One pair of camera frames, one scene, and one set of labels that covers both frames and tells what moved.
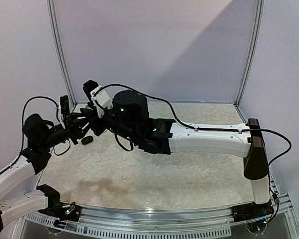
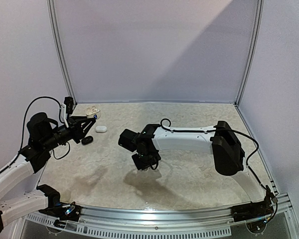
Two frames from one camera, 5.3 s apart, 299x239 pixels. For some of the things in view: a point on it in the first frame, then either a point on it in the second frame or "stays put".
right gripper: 94,122 to 144,163
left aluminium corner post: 51,11 stays put
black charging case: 87,140 stays put
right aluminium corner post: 245,78 stays put
